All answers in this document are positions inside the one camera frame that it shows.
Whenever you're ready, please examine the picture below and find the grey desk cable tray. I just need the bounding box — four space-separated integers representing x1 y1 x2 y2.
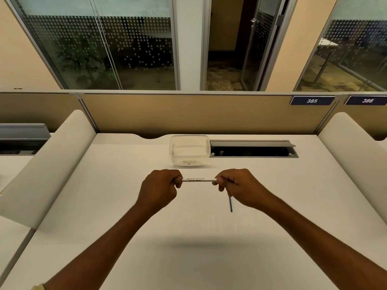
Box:
209 140 299 158

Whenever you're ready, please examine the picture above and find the white table behind glass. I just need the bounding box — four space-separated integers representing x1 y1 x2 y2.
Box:
313 37 340 85

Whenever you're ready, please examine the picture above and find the blue number label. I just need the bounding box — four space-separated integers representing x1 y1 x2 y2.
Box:
345 95 387 106
290 95 336 106

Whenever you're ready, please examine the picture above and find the person's left forearm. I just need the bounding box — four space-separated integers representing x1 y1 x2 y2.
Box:
42 200 162 290

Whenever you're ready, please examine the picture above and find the person's right forearm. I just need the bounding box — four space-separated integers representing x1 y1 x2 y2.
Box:
252 192 387 290

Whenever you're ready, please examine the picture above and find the green potted plant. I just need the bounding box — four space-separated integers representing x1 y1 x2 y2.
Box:
54 34 117 90

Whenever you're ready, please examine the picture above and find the grey cable tray flap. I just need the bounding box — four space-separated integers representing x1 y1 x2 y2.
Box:
0 123 51 156

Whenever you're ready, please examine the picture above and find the glass door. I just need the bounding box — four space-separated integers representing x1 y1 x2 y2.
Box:
241 0 291 92

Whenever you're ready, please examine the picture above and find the person's left hand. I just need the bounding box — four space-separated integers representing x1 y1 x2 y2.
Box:
137 169 184 212

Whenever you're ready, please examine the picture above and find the clear plastic container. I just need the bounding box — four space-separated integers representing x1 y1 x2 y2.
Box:
169 135 211 167

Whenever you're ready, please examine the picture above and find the white curved desk divider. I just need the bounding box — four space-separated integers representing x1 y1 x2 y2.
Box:
0 110 97 230
317 112 387 224

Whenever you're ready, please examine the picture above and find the wide beige partition panel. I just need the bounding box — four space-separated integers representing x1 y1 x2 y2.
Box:
79 93 341 139

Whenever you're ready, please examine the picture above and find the person's right hand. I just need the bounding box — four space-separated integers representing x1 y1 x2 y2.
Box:
212 169 273 210

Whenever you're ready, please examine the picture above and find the dotted glass window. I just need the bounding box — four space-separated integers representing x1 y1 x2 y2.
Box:
294 0 387 93
4 0 181 91

